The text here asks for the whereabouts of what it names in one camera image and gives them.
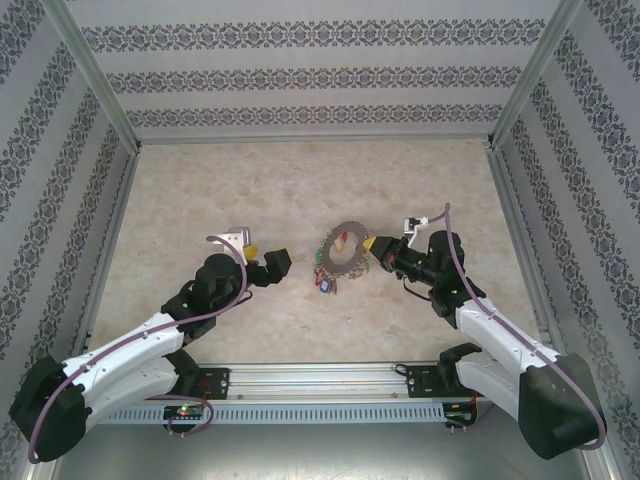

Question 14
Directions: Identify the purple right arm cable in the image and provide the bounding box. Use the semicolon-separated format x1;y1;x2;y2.
423;201;609;451

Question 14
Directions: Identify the slotted grey cable duct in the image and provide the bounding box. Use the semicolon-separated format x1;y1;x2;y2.
99;403;479;425

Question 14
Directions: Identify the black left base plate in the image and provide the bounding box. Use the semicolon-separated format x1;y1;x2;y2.
169;367;232;401

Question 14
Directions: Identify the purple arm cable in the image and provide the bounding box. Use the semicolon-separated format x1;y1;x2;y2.
27;233;250;465
423;201;609;451

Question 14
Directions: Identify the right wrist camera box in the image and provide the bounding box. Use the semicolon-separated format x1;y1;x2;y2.
402;214;432;247

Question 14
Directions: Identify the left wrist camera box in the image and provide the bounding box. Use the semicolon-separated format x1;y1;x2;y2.
207;226;253;251

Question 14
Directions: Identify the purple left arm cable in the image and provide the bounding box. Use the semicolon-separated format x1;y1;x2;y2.
27;233;250;465

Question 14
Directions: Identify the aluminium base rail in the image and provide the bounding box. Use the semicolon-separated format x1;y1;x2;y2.
169;362;506;404

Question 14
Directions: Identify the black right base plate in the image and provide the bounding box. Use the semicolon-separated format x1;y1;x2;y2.
405;364;499;400

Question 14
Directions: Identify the left control circuit board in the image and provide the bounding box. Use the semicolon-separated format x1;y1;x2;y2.
164;404;205;420

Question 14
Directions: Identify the aluminium side rail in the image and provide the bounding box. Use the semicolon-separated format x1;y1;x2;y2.
487;147;554;346
69;149;140;366

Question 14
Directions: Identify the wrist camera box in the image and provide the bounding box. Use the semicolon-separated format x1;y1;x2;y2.
402;214;432;247
207;226;253;251

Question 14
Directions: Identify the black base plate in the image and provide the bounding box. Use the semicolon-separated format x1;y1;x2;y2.
405;364;499;400
169;367;232;401

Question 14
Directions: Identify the metal keyring disc with rings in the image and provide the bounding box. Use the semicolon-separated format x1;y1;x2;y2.
313;220;375;282

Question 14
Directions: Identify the grey metal sheet panel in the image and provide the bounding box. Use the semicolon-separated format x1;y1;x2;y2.
54;422;609;480

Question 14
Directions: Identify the aluminium frame post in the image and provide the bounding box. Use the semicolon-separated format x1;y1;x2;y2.
42;0;142;154
488;0;586;150

